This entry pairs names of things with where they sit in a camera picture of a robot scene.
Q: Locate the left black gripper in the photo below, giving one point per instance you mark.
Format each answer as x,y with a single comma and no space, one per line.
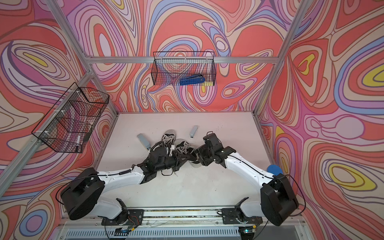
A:
177,158

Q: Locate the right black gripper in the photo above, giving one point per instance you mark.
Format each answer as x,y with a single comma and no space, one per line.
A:
202,160

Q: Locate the black white sneaker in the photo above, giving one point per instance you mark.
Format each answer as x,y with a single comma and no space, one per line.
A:
168,138
183,147

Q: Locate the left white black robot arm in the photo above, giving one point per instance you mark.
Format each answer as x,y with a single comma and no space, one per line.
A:
84,196

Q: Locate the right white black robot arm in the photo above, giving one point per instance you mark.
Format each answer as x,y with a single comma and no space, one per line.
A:
276,199

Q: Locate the small grey white device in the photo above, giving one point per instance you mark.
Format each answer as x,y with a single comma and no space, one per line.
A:
193,131

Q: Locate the yellow item in basket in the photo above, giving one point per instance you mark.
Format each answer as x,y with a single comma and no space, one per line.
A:
208,84

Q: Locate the blue tool in basket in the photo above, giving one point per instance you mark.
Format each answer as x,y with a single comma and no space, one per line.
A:
192,80

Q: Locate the white marker in basket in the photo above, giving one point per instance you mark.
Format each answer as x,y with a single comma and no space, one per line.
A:
77,144

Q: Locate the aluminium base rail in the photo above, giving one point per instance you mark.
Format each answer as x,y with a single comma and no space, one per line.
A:
175,217

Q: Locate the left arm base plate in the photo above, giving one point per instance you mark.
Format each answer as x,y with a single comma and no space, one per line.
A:
130,217

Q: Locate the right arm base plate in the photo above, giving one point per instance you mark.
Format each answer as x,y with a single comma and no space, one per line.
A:
231,216

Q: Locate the black wire basket back wall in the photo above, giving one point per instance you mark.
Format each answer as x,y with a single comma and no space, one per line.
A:
170,66

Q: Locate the black wire basket wall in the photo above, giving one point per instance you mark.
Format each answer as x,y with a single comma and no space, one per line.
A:
78,112
170,66

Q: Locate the black wire basket left wall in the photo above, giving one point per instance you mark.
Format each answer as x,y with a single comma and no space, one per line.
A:
78,112

